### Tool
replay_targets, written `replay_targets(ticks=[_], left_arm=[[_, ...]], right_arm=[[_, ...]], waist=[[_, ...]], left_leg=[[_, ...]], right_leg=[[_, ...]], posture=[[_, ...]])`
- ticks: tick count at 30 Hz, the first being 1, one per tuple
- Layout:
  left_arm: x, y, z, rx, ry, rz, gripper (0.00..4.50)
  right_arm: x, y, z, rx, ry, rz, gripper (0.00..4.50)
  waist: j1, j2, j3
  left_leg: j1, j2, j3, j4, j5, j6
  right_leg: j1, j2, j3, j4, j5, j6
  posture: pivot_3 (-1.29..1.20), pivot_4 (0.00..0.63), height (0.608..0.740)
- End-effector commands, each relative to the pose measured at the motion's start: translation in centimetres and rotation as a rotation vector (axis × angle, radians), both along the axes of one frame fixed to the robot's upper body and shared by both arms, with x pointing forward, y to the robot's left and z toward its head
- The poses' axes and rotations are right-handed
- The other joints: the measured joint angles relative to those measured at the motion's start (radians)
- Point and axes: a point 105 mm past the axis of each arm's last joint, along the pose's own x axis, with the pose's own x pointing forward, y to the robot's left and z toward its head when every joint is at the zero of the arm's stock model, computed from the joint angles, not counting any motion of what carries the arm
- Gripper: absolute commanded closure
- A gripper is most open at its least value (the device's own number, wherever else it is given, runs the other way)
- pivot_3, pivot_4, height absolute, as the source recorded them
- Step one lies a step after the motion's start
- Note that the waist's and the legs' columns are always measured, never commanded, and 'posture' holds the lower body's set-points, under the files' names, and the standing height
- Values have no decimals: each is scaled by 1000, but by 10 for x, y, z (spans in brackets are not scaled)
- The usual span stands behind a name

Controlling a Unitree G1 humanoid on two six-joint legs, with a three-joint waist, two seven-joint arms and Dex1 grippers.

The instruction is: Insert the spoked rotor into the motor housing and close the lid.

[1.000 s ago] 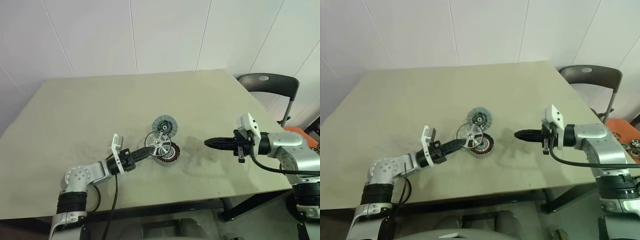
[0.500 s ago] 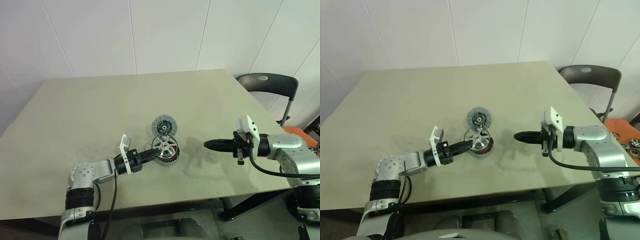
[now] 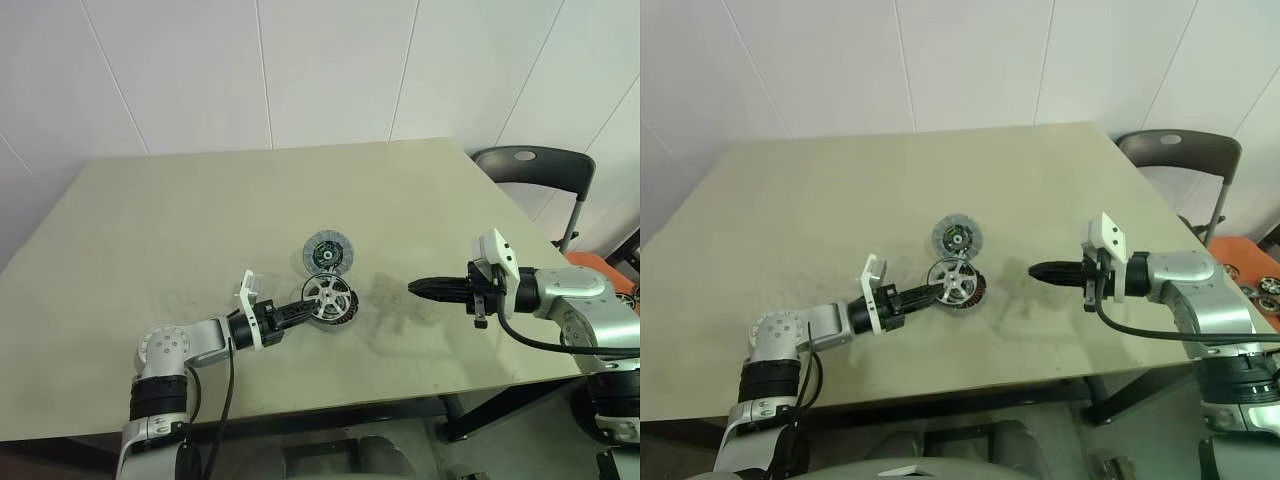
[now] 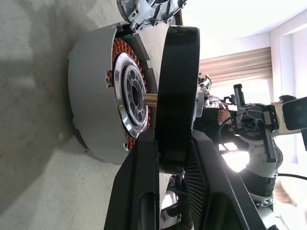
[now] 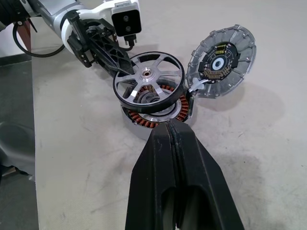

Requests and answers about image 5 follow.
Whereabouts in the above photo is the motor housing with copper coils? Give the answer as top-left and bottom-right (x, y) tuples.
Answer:
(121, 79), (195, 141)

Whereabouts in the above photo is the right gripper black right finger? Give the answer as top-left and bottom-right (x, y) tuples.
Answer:
(169, 121), (246, 230)

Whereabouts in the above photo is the round lid with circuit board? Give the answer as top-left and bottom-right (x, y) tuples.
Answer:
(186, 23), (258, 99)

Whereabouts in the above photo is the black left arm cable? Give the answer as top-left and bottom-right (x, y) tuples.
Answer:
(13, 20), (67, 58)

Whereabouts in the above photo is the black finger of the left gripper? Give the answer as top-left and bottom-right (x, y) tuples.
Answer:
(102, 59), (120, 78)
(91, 40), (135, 76)

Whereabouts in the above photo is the silver spoked rotor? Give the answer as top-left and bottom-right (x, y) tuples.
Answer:
(112, 52), (186, 114)

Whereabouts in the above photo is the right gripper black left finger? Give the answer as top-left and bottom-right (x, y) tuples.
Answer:
(124, 121), (180, 230)

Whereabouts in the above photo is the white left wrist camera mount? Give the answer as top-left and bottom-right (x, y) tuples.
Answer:
(61, 0), (142, 48)

